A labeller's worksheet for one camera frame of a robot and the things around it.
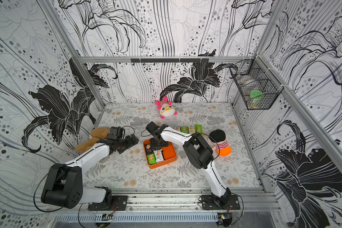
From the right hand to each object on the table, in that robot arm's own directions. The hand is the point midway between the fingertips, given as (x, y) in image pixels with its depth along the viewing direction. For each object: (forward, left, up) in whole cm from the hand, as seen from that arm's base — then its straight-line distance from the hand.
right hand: (158, 144), depth 96 cm
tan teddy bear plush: (+2, +39, +10) cm, 41 cm away
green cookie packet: (+11, -18, +1) cm, 22 cm away
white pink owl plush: (+26, -5, +7) cm, 28 cm away
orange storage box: (-8, -8, +3) cm, 11 cm away
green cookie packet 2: (+12, -29, +1) cm, 31 cm away
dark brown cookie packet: (-7, +5, +4) cm, 9 cm away
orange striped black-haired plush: (+2, -41, +7) cm, 41 cm away
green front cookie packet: (-12, +3, +3) cm, 13 cm away
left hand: (-3, +14, +6) cm, 16 cm away
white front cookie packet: (-9, -1, +3) cm, 10 cm away
